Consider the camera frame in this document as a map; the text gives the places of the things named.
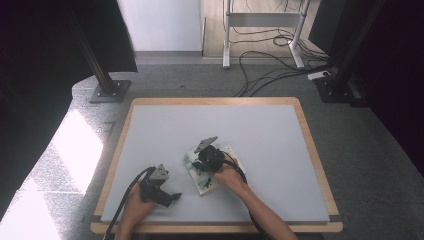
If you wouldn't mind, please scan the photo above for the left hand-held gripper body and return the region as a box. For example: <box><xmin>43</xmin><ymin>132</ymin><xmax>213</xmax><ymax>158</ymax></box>
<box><xmin>139</xmin><ymin>163</ymin><xmax>170</xmax><ymax>203</ymax></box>

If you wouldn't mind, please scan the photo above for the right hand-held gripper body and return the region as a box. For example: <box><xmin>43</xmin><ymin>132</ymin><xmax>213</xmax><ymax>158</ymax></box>
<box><xmin>193</xmin><ymin>135</ymin><xmax>226</xmax><ymax>173</ymax></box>

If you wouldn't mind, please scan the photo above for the caterpillar picture book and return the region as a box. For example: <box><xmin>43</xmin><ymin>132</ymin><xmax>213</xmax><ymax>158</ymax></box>
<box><xmin>184</xmin><ymin>139</ymin><xmax>247</xmax><ymax>197</ymax></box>

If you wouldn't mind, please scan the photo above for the person's left hand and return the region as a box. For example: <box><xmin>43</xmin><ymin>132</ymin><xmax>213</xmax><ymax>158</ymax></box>
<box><xmin>123</xmin><ymin>182</ymin><xmax>156</xmax><ymax>224</ymax></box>

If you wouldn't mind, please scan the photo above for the person's right hand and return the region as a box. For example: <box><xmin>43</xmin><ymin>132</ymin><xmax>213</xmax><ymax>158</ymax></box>
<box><xmin>213</xmin><ymin>158</ymin><xmax>248</xmax><ymax>194</ymax></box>

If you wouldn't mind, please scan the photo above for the grey table mat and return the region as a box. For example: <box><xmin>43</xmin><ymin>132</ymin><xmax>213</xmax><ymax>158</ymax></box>
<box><xmin>100</xmin><ymin>104</ymin><xmax>331</xmax><ymax>224</ymax></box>

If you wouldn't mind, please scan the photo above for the wooden table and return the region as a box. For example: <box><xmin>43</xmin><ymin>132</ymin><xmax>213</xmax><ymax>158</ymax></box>
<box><xmin>90</xmin><ymin>96</ymin><xmax>344</xmax><ymax>234</ymax></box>

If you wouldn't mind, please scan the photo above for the black metal stand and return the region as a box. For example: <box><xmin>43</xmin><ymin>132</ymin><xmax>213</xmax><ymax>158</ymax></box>
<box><xmin>314</xmin><ymin>0</ymin><xmax>388</xmax><ymax>104</ymax></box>
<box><xmin>64</xmin><ymin>0</ymin><xmax>132</xmax><ymax>104</ymax></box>

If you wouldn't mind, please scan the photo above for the white power strip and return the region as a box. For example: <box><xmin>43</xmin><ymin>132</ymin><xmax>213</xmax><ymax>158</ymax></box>
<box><xmin>307</xmin><ymin>70</ymin><xmax>331</xmax><ymax>81</ymax></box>

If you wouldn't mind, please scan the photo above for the black curtain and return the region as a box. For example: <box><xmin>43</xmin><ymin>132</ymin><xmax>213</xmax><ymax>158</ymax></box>
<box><xmin>308</xmin><ymin>0</ymin><xmax>424</xmax><ymax>178</ymax></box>
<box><xmin>0</xmin><ymin>0</ymin><xmax>138</xmax><ymax>221</ymax></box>

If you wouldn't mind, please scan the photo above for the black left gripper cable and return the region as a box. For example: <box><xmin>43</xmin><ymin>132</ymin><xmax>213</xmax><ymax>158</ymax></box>
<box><xmin>103</xmin><ymin>166</ymin><xmax>157</xmax><ymax>240</ymax></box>

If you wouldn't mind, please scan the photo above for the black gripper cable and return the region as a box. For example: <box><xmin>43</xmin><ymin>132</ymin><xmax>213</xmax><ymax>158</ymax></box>
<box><xmin>103</xmin><ymin>166</ymin><xmax>157</xmax><ymax>240</ymax></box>
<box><xmin>222</xmin><ymin>159</ymin><xmax>271</xmax><ymax>240</ymax></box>

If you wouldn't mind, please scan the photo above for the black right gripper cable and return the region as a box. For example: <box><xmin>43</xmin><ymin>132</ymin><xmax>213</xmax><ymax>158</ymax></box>
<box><xmin>222</xmin><ymin>159</ymin><xmax>271</xmax><ymax>240</ymax></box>

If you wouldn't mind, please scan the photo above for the bundle of black floor cables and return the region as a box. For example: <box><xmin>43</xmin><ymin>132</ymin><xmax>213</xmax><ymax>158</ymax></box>
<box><xmin>229</xmin><ymin>0</ymin><xmax>334</xmax><ymax>98</ymax></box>

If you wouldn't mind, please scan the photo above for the white metal stand frame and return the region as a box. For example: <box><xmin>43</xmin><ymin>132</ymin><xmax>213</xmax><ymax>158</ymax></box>
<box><xmin>222</xmin><ymin>0</ymin><xmax>313</xmax><ymax>70</ymax></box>

